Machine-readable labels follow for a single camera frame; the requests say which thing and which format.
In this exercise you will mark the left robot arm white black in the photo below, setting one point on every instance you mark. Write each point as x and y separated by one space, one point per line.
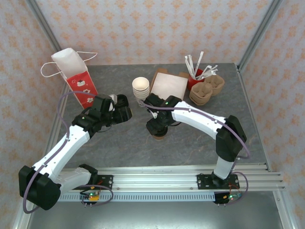
59 150

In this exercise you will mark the grey sheet metal panel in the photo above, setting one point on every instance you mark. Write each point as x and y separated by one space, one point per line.
155 217

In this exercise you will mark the stack of black cup lids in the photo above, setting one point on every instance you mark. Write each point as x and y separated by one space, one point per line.
122 100

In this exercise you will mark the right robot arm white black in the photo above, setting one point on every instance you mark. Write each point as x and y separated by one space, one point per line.
202 119

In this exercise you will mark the aluminium frame post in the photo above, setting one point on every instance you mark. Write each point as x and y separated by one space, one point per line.
44 23
264 23

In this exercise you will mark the red white paper gift bag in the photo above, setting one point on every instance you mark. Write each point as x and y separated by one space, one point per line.
82 83

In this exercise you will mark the stack of white paper cups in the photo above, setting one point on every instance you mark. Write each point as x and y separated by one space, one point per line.
140 83

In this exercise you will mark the aluminium frame leg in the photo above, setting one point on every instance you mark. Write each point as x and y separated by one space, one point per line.
286 214
20 221

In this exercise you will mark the brown cardboard napkin tray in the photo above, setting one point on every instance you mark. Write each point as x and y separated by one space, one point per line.
162 70

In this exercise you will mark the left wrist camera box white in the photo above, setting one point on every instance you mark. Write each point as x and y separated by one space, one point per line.
113 99

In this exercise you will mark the paper takeout coffee cup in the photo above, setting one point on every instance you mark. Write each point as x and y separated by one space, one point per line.
160 138

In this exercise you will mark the red straw holder cup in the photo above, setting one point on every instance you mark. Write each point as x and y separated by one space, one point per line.
193 83

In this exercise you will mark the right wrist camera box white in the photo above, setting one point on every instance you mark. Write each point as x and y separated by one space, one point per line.
155 115

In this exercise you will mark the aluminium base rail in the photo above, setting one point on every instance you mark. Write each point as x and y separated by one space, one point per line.
155 181

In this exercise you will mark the brown pulp cup carrier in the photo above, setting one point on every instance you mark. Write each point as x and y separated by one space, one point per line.
202 90

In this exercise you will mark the stack of brown pulp carriers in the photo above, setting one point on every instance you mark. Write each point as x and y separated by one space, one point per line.
197 102

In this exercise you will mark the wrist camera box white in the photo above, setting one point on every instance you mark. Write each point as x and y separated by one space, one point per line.
113 99
155 115

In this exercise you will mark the white paper-wrapped straw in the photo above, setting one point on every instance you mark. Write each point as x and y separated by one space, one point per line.
188 63
191 62
206 69
199 62
212 70

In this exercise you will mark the small green circuit board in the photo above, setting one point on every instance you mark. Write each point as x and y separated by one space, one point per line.
232 196
91 196

